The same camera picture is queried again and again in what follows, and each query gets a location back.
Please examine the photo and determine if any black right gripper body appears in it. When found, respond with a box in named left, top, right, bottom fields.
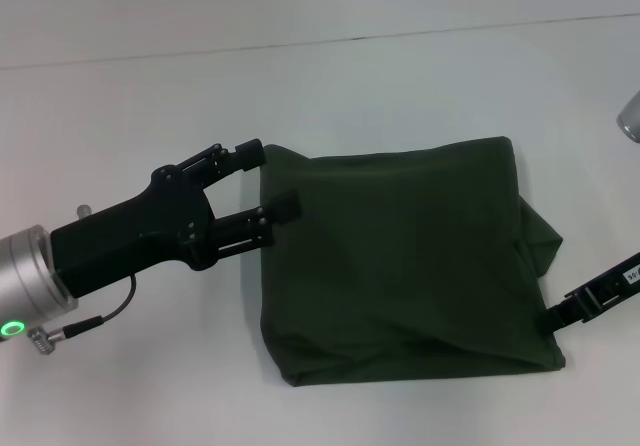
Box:
left=563, top=251, right=640, bottom=325

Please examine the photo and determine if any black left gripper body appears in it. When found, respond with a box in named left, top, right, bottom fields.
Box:
left=49, top=164, right=222, bottom=300

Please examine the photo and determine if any dark green FREE! t-shirt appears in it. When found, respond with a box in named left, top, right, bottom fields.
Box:
left=258, top=135, right=569, bottom=388

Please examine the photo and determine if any dark reddish cable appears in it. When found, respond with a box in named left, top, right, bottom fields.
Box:
left=29, top=275, right=139, bottom=355

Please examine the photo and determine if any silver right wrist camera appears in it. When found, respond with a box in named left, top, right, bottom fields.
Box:
left=616, top=90, right=640, bottom=143

